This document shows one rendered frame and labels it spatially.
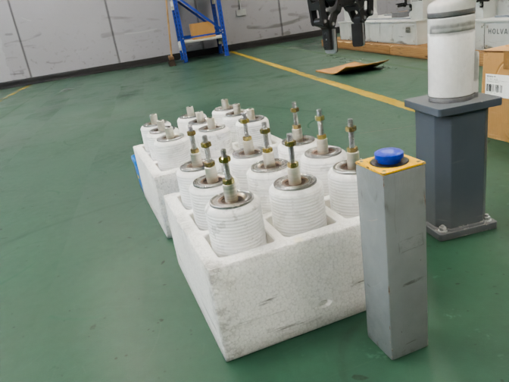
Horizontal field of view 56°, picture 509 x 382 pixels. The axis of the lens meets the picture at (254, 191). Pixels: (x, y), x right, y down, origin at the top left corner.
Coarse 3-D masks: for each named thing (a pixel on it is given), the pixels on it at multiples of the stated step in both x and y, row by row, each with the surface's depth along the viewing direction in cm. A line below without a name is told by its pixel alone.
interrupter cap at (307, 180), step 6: (306, 174) 86; (276, 180) 85; (282, 180) 84; (288, 180) 85; (306, 180) 83; (312, 180) 82; (276, 186) 82; (282, 186) 82; (288, 186) 81; (294, 186) 81; (300, 186) 81; (306, 186) 80
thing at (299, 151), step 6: (312, 144) 105; (282, 150) 106; (288, 150) 105; (294, 150) 104; (300, 150) 104; (282, 156) 107; (288, 156) 105; (300, 156) 104; (300, 162) 105; (300, 168) 105
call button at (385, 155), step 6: (378, 150) 68; (384, 150) 68; (390, 150) 68; (396, 150) 67; (402, 150) 67; (378, 156) 67; (384, 156) 66; (390, 156) 66; (396, 156) 66; (402, 156) 66; (378, 162) 68; (384, 162) 67; (390, 162) 66; (396, 162) 66
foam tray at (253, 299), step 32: (192, 224) 91; (352, 224) 81; (192, 256) 86; (256, 256) 76; (288, 256) 78; (320, 256) 80; (352, 256) 83; (192, 288) 99; (224, 288) 76; (256, 288) 78; (288, 288) 80; (320, 288) 82; (352, 288) 85; (224, 320) 77; (256, 320) 80; (288, 320) 82; (320, 320) 84; (224, 352) 80
